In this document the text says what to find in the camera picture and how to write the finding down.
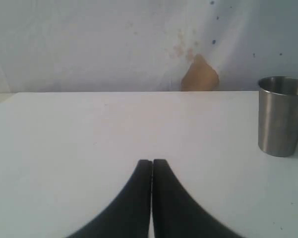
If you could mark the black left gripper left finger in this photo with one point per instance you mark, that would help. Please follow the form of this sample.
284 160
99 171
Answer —
128 215

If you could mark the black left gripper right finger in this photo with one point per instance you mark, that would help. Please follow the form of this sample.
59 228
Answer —
176 214

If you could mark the stainless steel cup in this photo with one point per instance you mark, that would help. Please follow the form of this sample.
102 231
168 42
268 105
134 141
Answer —
278 115

